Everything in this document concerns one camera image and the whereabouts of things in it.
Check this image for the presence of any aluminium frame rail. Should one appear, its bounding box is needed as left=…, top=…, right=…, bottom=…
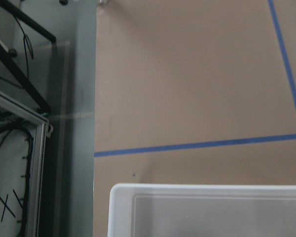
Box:
left=0, top=91, right=48, bottom=237

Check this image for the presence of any black metal frame bar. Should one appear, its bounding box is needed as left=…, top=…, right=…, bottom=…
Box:
left=0, top=0, right=57, bottom=112

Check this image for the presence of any clear plastic storage box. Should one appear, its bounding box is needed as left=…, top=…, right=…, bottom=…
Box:
left=108, top=183, right=296, bottom=237

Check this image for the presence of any black cable bundle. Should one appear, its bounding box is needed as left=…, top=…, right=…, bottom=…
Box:
left=0, top=108, right=35, bottom=230

